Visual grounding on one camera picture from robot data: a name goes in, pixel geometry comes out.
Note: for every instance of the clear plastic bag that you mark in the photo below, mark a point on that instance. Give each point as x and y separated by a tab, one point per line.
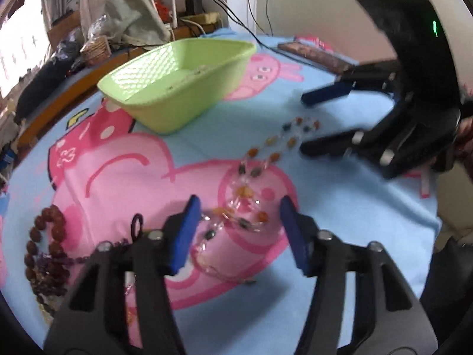
98	26

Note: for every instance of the green plastic basket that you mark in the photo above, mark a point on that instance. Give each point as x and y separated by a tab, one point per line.
177	96

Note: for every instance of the small wicker basket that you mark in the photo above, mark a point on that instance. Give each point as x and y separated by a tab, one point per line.
95	50

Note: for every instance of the window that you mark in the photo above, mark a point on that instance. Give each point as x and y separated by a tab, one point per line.
22	44

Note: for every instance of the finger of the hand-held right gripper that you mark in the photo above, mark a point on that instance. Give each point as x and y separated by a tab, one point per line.
325	147
325	92

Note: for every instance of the dark smartphone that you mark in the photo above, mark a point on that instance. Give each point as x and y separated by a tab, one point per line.
317	57

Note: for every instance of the dark cloth bundle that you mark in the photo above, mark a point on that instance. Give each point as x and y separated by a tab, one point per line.
40	81

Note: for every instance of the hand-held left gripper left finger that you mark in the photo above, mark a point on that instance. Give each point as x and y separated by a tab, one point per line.
184	236

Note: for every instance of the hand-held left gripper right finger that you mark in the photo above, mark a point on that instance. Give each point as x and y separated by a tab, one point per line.
293	236

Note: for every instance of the black power adapter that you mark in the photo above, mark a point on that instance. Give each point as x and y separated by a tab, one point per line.
194	3

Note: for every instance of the cartoon pig printed blanket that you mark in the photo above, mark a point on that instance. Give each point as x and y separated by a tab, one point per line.
332	207

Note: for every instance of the person's right forearm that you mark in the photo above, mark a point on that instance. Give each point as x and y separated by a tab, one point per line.
466	133

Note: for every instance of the pale green cloth cover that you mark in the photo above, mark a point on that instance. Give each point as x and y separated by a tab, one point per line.
122	7

